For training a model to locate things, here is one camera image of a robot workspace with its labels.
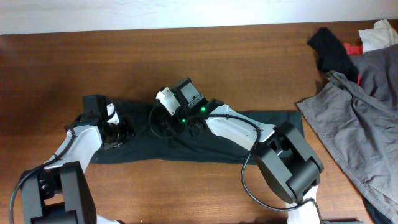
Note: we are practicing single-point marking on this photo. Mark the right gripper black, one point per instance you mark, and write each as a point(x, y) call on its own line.
point(171, 124)

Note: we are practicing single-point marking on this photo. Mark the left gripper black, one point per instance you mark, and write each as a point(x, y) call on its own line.
point(128, 134)

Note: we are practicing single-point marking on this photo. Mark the black Nike t-shirt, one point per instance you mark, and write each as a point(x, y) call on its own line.
point(145, 145)

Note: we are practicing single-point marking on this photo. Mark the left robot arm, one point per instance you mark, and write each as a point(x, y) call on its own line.
point(57, 191)

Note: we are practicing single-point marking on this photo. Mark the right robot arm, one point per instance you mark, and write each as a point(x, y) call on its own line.
point(290, 167)

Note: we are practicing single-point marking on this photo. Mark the black garment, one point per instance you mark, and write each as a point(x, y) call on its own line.
point(332, 55)

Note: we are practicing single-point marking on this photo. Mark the grey garment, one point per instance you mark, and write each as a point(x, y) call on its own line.
point(357, 124)

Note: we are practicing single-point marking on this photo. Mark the red garment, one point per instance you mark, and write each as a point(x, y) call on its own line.
point(353, 49)

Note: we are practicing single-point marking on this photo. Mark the white garment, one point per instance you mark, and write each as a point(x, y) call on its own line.
point(382, 35)

